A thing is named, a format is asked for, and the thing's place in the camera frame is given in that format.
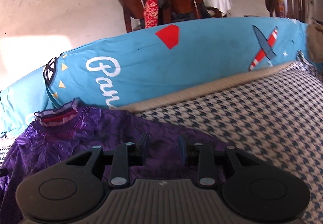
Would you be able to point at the blue printed bed bumper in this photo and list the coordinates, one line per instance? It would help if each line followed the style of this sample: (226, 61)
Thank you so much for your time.
(150, 63)

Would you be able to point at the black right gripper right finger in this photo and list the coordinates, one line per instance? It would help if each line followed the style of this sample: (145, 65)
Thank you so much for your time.
(253, 189)

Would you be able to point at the houndstooth mattress cover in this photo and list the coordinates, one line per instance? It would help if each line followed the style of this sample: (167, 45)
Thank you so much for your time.
(277, 118)

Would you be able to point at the purple floral jacket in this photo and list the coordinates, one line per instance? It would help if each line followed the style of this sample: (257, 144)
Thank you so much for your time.
(59, 134)

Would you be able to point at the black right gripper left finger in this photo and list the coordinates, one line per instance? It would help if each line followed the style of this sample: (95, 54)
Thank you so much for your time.
(73, 190)

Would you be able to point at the dark chair at far right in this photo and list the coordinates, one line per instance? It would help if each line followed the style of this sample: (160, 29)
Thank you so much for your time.
(272, 7)

